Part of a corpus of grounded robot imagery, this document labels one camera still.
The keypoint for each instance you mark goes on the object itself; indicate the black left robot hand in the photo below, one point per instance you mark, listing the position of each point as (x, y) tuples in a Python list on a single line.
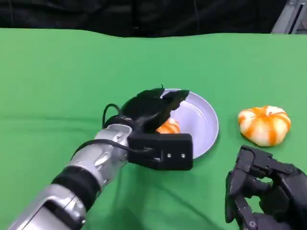
[(148, 110)]

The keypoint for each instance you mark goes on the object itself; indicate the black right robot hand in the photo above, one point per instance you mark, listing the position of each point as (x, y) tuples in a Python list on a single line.
[(283, 191)]

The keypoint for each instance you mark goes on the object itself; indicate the orange white toy bread roll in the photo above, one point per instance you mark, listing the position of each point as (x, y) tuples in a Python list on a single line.
[(169, 127), (263, 125)]

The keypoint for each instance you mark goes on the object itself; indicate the lilac plate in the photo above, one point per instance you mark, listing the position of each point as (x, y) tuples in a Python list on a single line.
[(201, 124)]

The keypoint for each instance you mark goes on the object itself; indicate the green table cloth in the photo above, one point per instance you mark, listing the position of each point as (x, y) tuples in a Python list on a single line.
[(60, 79)]

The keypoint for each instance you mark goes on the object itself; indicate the black backdrop curtain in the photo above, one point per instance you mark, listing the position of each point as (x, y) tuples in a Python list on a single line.
[(120, 16)]

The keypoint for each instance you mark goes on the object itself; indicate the grey metal frame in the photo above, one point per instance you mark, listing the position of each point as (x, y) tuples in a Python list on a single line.
[(291, 18)]

